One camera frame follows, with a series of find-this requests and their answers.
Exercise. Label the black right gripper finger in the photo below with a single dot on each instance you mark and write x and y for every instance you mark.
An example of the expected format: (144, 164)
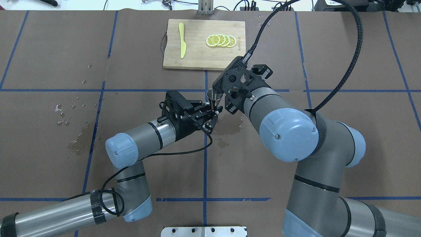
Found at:
(262, 70)

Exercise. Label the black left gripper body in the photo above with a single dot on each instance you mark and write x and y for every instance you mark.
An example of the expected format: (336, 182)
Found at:
(185, 127)

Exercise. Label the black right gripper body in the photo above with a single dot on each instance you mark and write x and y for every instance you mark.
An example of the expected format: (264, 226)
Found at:
(264, 70)

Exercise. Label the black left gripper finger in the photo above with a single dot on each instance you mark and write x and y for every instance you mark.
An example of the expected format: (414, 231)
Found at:
(206, 120)
(199, 108)

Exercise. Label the steel jigger cup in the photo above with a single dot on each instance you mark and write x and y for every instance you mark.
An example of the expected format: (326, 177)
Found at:
(214, 100)

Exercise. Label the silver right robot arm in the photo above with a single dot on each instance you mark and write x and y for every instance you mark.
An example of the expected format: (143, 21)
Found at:
(323, 149)

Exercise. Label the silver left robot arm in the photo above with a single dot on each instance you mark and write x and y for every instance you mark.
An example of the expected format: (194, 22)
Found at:
(125, 193)

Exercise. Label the yellow plastic knife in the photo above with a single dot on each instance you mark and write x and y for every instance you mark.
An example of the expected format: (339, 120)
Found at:
(183, 44)

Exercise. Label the bamboo cutting board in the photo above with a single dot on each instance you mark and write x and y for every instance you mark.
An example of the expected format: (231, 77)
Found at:
(198, 54)

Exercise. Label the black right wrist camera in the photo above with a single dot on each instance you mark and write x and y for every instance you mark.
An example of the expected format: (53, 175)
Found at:
(236, 81)

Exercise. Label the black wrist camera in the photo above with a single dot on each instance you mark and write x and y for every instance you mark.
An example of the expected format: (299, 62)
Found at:
(236, 81)
(175, 108)

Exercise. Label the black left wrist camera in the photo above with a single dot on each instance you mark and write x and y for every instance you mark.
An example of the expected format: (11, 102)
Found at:
(175, 108)

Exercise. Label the aluminium frame post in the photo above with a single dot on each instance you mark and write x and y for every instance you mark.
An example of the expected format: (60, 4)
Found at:
(205, 7)

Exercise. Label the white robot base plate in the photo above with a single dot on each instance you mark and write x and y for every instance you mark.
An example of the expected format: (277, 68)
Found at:
(205, 231)

